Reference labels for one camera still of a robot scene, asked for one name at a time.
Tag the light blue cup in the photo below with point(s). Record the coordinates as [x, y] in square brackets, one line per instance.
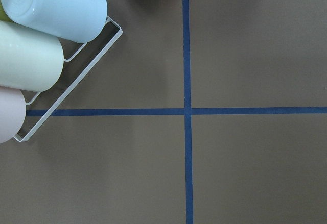
[80, 21]

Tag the light pink cup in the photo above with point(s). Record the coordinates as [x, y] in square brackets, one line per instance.
[13, 112]

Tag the yellow-green cup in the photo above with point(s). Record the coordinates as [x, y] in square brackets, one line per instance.
[3, 15]

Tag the light green cup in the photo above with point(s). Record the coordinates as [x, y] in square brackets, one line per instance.
[30, 60]

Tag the white wire cup rack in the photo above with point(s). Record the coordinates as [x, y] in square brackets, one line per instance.
[80, 61]

